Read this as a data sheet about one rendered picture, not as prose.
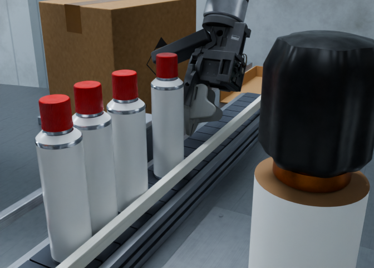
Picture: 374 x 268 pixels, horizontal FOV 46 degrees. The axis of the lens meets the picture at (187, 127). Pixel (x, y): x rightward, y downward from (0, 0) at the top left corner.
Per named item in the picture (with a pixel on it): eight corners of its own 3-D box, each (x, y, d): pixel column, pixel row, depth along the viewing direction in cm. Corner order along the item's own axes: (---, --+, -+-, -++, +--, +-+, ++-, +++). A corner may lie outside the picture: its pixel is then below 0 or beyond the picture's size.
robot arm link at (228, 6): (201, -10, 79) (217, 9, 86) (195, 14, 78) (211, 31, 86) (241, -9, 76) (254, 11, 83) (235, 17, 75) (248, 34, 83)
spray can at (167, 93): (175, 184, 72) (173, 59, 64) (147, 177, 74) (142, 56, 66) (189, 170, 76) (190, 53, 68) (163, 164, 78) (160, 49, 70)
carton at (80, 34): (118, 132, 100) (111, 9, 89) (50, 110, 113) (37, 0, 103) (196, 98, 122) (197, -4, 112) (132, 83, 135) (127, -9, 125)
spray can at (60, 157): (74, 272, 52) (55, 109, 44) (42, 259, 54) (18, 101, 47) (102, 248, 56) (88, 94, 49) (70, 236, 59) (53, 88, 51)
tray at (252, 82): (311, 117, 114) (313, 103, 112) (219, 102, 125) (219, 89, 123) (334, 87, 138) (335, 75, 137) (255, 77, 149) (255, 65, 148)
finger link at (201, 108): (206, 137, 74) (219, 84, 75) (175, 131, 77) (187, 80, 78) (212, 140, 77) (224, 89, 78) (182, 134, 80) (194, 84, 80)
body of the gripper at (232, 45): (226, 85, 74) (242, 16, 75) (181, 78, 77) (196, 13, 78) (240, 95, 81) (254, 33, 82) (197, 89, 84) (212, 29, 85)
